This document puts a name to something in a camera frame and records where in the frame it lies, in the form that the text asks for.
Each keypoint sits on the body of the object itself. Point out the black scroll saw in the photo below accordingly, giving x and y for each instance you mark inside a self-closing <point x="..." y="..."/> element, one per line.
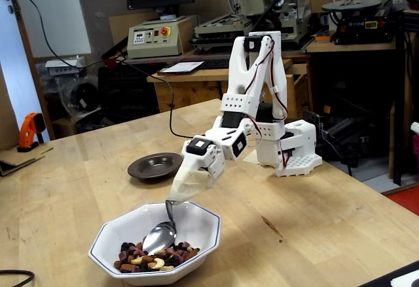
<point x="360" y="21"/>

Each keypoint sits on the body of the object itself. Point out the orange hand tool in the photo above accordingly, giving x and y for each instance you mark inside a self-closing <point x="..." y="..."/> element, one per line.
<point x="31" y="129"/>

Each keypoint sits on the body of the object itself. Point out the clear plastic bag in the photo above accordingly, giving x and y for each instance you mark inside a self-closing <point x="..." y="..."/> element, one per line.
<point x="82" y="97"/>

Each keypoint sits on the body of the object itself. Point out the white octagonal bowl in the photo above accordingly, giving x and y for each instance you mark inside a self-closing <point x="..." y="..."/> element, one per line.
<point x="196" y="224"/>

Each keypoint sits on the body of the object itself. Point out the beige tape piece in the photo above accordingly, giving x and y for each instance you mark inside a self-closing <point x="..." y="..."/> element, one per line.
<point x="251" y="157"/>

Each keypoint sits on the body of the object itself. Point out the black machine under bench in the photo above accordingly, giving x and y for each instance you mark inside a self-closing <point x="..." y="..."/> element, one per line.
<point x="353" y="139"/>

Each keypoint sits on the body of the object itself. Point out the black keyboard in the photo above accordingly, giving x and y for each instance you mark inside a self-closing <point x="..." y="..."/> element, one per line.
<point x="216" y="63"/>

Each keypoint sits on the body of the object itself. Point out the metal spoon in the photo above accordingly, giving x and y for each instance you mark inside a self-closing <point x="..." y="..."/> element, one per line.
<point x="160" y="236"/>

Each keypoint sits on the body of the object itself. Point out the small white device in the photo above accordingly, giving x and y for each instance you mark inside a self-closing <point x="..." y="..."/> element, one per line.
<point x="65" y="64"/>

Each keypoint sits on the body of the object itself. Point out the nut and dried fruit mix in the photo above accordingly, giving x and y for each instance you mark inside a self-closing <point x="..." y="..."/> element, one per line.
<point x="170" y="260"/>

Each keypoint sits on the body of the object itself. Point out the brown round plate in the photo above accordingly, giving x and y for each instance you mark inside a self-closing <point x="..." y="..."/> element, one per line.
<point x="147" y="169"/>

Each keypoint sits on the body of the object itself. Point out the black flat board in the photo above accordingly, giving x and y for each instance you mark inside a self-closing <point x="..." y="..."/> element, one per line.
<point x="376" y="277"/>

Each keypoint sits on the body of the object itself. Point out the beige control box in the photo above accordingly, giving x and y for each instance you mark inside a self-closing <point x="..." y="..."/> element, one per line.
<point x="154" y="41"/>

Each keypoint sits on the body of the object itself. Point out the beige masking tape wrap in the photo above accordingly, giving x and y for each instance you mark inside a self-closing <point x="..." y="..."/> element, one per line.
<point x="188" y="185"/>

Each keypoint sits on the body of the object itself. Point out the orange flat box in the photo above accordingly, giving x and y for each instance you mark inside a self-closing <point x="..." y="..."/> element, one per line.
<point x="324" y="37"/>

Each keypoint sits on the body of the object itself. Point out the black storage crate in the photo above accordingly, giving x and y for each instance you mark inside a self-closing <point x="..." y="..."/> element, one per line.
<point x="131" y="90"/>

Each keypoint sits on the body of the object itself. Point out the red floor mat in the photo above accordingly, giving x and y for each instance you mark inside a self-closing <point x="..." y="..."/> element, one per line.
<point x="406" y="202"/>

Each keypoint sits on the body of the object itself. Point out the wooden shelf board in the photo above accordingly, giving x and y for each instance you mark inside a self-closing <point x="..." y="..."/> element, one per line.
<point x="353" y="47"/>

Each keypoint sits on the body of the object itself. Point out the white flat item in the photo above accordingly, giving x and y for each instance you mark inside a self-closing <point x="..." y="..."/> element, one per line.
<point x="406" y="280"/>

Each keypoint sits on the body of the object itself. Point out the black metal rack post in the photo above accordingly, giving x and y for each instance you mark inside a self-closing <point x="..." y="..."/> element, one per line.
<point x="401" y="103"/>

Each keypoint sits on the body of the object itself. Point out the flat cardboard piece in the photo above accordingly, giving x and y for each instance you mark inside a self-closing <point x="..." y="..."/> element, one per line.
<point x="19" y="162"/>

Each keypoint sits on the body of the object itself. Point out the wooden door frame post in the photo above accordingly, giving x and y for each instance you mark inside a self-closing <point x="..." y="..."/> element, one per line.
<point x="29" y="64"/>

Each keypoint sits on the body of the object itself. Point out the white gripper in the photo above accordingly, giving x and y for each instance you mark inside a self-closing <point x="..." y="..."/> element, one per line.
<point x="203" y="160"/>

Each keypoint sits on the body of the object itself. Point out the white board panel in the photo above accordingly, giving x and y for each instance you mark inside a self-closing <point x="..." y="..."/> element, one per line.
<point x="59" y="15"/>

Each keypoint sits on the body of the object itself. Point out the wooden desk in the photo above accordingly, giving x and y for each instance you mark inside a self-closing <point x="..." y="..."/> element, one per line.
<point x="196" y="100"/>

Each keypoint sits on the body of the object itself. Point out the white sheet on clipboard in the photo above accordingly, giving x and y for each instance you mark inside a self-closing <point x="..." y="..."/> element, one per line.
<point x="181" y="67"/>

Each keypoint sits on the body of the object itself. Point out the white five-joint robot arm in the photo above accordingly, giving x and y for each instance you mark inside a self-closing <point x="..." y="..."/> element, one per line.
<point x="239" y="70"/>

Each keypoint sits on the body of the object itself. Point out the brown cardboard box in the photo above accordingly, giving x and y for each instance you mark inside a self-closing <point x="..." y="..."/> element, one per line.
<point x="324" y="0"/>

